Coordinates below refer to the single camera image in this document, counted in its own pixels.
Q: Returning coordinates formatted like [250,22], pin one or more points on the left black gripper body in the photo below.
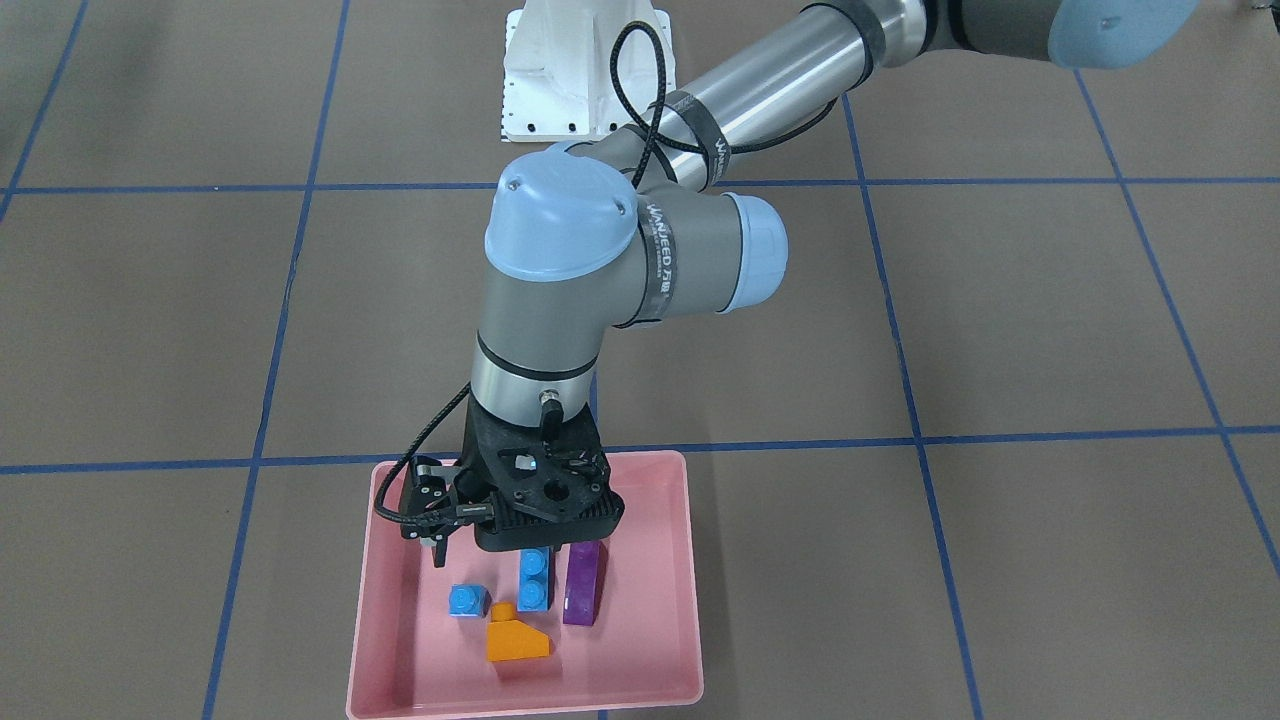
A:
[431,499]

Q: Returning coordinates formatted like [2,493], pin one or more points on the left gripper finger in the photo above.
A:
[427,487]
[438,547]

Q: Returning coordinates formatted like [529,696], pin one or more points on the small blue block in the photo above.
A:
[468,601]

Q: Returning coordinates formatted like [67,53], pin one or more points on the long blue block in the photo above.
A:
[535,584]

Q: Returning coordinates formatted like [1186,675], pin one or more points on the purple block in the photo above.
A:
[583,583]

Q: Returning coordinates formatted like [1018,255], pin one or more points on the orange block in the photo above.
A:
[508,638]

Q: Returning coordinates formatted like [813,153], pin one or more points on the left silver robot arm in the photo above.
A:
[587,236]

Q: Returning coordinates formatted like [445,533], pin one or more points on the white pedestal column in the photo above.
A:
[557,68]

